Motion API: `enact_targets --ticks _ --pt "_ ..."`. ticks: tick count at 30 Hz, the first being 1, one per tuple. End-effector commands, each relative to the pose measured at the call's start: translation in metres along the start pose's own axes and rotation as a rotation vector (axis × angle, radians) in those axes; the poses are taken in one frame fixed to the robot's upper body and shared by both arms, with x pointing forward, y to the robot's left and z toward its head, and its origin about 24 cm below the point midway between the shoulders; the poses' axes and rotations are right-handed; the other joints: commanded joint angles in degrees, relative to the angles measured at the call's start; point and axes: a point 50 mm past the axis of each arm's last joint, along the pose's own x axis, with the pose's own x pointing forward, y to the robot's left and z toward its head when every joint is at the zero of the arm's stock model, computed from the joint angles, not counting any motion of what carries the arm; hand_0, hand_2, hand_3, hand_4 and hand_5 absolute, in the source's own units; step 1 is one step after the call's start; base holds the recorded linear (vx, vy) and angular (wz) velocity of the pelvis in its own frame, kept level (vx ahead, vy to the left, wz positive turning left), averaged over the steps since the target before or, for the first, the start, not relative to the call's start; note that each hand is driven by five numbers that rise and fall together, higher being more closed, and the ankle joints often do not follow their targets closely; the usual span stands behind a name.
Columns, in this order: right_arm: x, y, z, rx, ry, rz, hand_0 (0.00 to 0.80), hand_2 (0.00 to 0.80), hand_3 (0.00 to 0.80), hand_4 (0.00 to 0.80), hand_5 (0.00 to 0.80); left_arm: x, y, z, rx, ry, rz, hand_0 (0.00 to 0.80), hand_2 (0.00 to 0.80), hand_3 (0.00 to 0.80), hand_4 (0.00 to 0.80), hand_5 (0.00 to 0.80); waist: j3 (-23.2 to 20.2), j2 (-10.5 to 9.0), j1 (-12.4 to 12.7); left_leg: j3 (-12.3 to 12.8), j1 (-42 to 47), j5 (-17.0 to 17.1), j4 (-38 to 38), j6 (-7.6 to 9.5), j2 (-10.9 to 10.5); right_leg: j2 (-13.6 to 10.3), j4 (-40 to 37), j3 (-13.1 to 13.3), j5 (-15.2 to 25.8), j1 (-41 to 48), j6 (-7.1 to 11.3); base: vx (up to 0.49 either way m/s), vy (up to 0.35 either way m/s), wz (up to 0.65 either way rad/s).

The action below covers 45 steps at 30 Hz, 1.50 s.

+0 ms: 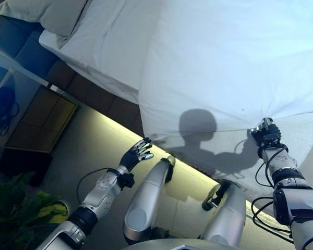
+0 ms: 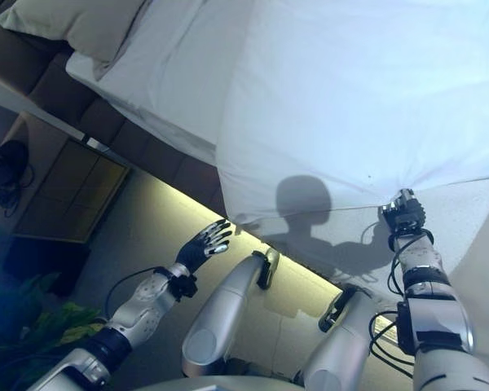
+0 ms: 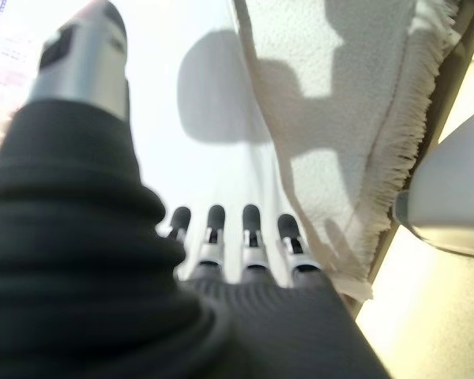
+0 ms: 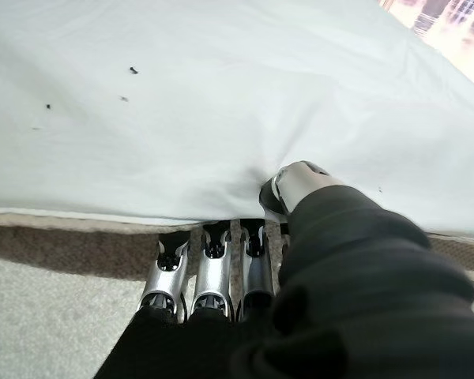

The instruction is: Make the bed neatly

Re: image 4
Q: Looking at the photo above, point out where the white duvet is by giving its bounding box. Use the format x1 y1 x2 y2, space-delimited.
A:
0 0 474 242

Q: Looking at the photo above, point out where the beige woven bed runner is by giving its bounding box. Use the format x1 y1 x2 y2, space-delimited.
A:
0 211 474 379

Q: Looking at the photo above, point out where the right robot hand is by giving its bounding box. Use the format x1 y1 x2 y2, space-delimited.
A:
94 159 474 379

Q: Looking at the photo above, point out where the large bright window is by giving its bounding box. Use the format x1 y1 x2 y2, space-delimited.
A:
378 0 474 96

